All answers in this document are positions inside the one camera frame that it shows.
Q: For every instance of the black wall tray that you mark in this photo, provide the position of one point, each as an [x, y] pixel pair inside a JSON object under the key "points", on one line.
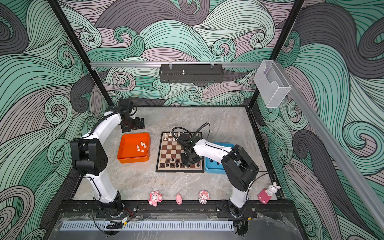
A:
{"points": [[191, 74]]}

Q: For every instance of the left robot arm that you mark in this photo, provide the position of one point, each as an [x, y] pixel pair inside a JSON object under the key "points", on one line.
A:
{"points": [[90, 159]]}

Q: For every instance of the aluminium rail right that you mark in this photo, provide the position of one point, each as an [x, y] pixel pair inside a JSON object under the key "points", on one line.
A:
{"points": [[365, 191]]}

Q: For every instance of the clear plastic wall holder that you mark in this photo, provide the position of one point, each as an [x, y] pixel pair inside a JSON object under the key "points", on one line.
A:
{"points": [[272, 82]]}

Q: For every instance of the white pieces on board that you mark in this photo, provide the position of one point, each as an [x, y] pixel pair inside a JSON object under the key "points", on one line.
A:
{"points": [[168, 137]]}

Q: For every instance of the aluminium rail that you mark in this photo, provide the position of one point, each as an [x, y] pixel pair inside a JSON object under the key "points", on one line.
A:
{"points": [[137, 64], [365, 191]]}

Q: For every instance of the black pieces on board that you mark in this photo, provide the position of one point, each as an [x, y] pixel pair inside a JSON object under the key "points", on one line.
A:
{"points": [[175, 164]]}

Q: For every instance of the blue tray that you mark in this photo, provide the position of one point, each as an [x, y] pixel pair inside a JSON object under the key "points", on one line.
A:
{"points": [[216, 169]]}

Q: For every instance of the pink plush figure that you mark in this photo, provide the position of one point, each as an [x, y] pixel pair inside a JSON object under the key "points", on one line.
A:
{"points": [[155, 198]]}

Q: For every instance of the small pink pig figure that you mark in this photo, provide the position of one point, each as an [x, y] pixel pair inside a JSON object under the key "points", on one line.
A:
{"points": [[179, 199]]}

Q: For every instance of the white slotted cable duct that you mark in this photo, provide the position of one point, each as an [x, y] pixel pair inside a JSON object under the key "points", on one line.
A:
{"points": [[150, 226]]}

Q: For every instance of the pink hooded doll figure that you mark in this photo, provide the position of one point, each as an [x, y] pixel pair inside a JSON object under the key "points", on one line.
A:
{"points": [[204, 196]]}

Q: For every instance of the aluminium rail back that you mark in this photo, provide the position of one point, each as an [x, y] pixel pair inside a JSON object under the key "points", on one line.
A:
{"points": [[137, 64]]}

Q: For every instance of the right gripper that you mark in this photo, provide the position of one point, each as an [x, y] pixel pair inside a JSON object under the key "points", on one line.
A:
{"points": [[182, 160]]}

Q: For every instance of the orange tray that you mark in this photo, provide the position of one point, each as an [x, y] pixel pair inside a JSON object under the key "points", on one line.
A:
{"points": [[128, 148]]}

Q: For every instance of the white rabbit pink figure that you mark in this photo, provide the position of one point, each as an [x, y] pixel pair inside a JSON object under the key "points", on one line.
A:
{"points": [[266, 194]]}

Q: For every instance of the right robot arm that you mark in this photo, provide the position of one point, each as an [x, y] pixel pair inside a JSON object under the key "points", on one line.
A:
{"points": [[239, 167]]}

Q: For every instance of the chess board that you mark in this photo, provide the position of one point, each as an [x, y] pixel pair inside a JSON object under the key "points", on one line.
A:
{"points": [[173, 150]]}

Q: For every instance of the white pieces in tray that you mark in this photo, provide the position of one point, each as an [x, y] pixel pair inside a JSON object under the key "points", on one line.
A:
{"points": [[142, 147]]}

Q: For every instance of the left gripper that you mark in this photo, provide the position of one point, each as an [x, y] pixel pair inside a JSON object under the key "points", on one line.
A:
{"points": [[137, 126]]}

